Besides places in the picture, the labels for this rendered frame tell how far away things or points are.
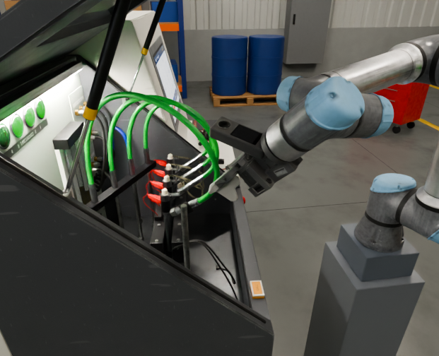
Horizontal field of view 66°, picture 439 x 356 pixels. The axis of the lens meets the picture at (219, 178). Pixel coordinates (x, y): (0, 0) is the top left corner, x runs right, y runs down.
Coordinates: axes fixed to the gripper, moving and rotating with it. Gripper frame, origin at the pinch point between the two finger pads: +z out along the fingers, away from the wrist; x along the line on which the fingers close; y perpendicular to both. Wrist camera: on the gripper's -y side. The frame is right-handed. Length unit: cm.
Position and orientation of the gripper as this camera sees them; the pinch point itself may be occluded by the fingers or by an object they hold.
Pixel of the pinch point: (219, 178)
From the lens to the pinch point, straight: 76.1
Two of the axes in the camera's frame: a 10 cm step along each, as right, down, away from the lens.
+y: 7.0, 7.1, 0.8
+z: -4.8, 3.8, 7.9
